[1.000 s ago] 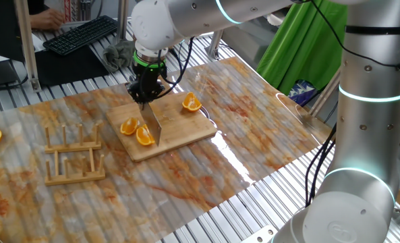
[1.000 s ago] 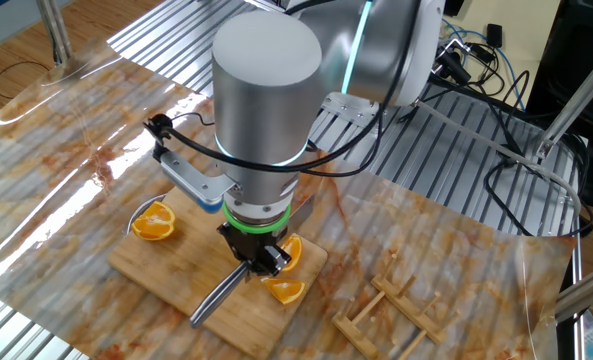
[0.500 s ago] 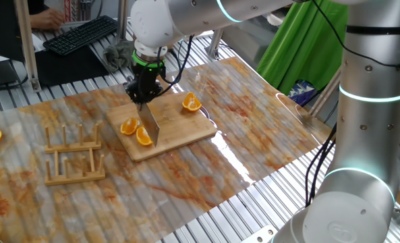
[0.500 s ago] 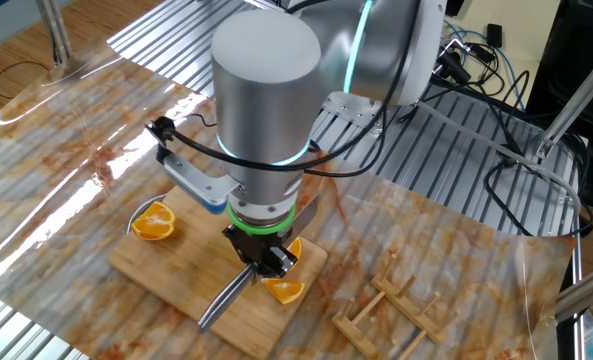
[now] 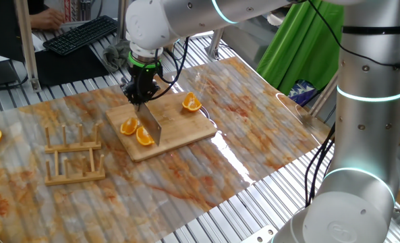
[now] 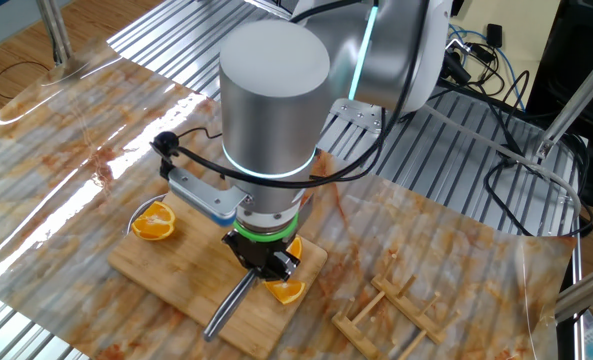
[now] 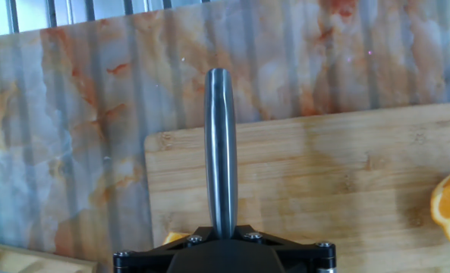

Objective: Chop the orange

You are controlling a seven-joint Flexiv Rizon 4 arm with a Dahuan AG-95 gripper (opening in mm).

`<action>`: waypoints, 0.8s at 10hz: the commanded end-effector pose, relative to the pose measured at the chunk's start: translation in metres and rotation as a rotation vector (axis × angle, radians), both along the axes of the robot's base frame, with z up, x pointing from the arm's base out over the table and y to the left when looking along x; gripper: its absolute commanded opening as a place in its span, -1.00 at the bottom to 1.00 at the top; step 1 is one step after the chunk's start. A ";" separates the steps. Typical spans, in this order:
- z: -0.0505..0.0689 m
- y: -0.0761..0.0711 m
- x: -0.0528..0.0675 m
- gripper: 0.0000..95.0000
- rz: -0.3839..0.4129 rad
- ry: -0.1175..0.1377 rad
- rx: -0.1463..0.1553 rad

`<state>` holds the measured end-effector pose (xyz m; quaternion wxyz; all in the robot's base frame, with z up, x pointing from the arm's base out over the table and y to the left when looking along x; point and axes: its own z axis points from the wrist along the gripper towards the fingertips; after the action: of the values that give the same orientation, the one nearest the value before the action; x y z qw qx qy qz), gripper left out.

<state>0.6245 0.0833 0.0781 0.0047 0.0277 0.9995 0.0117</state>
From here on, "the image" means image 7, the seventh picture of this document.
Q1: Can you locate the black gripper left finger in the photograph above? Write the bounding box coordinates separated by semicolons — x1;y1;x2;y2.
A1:
113;226;220;273

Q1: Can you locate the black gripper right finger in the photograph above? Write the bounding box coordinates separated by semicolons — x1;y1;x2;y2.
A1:
234;224;338;273

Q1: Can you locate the steel cleaver knife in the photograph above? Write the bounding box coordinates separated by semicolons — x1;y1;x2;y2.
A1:
203;67;239;240

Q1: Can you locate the bamboo cutting board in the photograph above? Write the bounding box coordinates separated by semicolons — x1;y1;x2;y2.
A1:
143;101;450;273

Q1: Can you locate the wooden peg rack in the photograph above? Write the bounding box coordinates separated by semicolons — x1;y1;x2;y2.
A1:
0;240;99;273

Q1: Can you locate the marble pattern plastic mat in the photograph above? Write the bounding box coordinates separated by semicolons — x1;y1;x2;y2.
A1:
0;0;450;273

